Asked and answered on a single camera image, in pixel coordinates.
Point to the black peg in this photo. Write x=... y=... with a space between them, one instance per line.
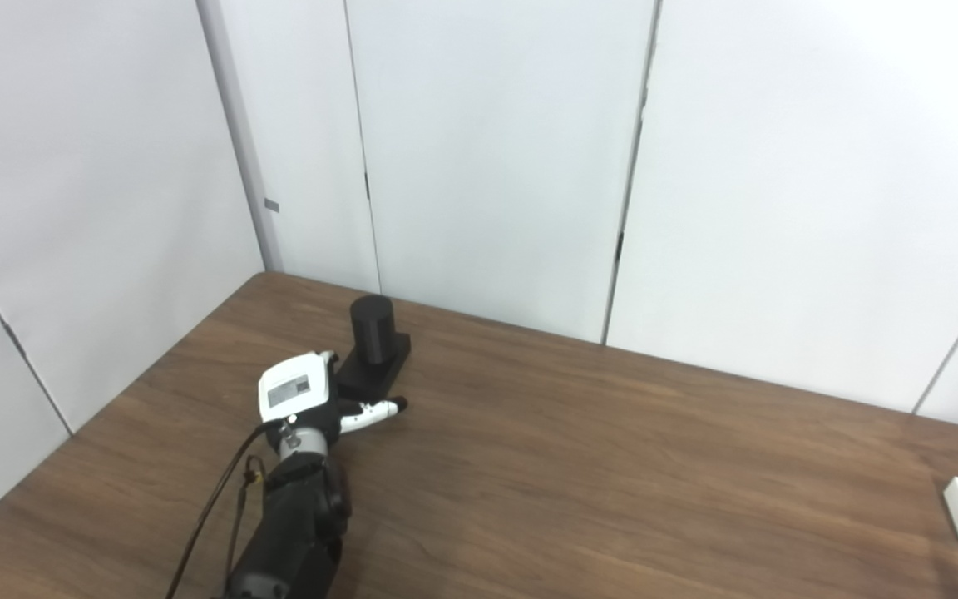
x=372 y=333

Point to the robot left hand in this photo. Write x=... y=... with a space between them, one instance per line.
x=292 y=391

